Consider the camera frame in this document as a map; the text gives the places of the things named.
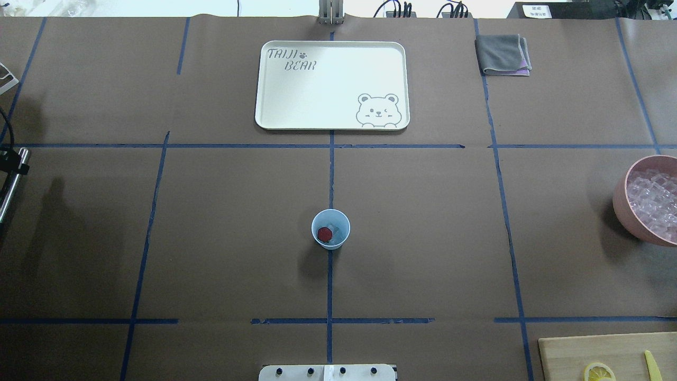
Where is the steel muddler black tip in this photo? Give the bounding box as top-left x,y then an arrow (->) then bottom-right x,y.
1,147 -> 31,225

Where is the red strawberry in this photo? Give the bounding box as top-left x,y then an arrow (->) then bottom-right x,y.
316,226 -> 333,243

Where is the clear ice cube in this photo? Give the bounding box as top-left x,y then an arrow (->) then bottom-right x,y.
328,224 -> 344,246

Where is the pink bowl of ice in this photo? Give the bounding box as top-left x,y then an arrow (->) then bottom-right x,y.
612,155 -> 676,248

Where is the cream bear serving tray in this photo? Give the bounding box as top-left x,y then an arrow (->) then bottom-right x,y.
255,40 -> 411,132

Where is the grey folded cloth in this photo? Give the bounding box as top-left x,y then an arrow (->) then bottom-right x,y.
475,34 -> 533,77

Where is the wooden cutting board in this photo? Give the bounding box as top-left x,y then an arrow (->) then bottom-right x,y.
538,331 -> 676,380

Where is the lemon slice stack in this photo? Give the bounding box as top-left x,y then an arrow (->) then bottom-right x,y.
582,362 -> 617,381

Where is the yellow plastic knife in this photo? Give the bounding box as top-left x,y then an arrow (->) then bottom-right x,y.
644,350 -> 663,381

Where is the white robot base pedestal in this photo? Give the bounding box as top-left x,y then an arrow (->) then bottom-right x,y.
258,364 -> 398,380

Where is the aluminium frame post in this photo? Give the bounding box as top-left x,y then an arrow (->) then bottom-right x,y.
318,0 -> 345,25

